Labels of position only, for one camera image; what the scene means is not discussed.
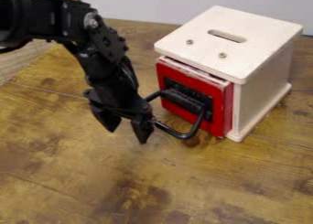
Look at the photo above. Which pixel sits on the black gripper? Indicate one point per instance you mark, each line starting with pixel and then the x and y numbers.
pixel 110 75

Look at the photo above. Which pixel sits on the black metal drawer handle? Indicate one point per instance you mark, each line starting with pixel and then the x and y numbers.
pixel 188 103

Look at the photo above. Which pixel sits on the red wooden drawer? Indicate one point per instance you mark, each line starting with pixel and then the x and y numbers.
pixel 209 84

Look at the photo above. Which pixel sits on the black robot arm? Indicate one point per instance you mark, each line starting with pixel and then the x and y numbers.
pixel 71 23

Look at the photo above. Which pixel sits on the white wooden drawer cabinet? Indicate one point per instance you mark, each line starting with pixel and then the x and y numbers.
pixel 245 49

